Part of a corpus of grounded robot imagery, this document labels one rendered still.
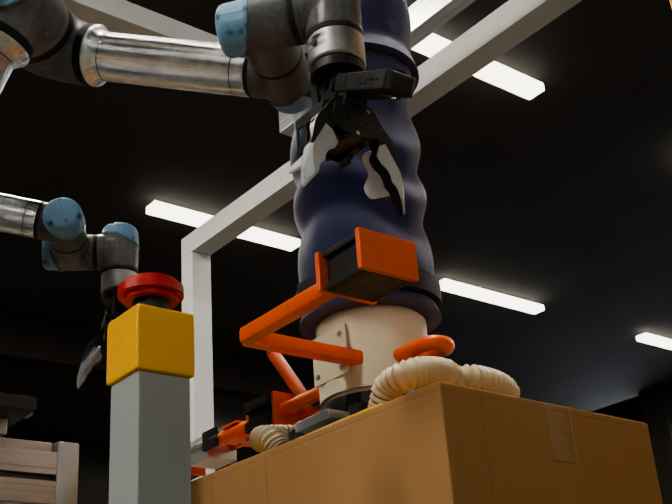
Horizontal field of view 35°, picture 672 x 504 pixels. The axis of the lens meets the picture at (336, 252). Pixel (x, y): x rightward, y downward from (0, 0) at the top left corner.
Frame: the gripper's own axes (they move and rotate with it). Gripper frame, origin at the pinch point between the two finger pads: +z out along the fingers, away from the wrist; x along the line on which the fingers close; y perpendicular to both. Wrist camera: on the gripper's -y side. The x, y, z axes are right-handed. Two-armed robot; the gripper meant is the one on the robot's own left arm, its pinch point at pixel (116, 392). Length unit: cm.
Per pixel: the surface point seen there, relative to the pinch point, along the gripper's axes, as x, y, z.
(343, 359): 21, 71, 17
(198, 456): 11.7, 20.5, 18.0
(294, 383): 22, 45, 12
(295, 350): 13, 74, 17
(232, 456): 17.6, 21.9, 18.3
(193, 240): 88, -316, -192
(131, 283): -14, 102, 21
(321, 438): 14, 79, 31
